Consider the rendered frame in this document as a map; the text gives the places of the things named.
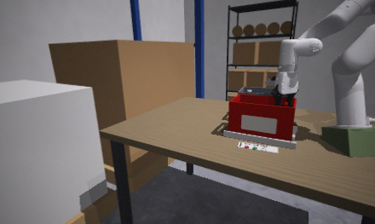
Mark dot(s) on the white paper pick list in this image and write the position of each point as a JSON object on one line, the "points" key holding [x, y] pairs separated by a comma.
{"points": [[258, 147]]}

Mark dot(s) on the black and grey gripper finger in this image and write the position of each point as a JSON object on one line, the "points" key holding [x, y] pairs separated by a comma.
{"points": [[289, 99], [275, 95]]}

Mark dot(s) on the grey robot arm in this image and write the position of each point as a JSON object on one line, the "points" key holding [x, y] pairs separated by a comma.
{"points": [[346, 69]]}

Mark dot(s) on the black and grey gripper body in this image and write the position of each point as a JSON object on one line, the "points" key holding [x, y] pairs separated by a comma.
{"points": [[287, 81]]}

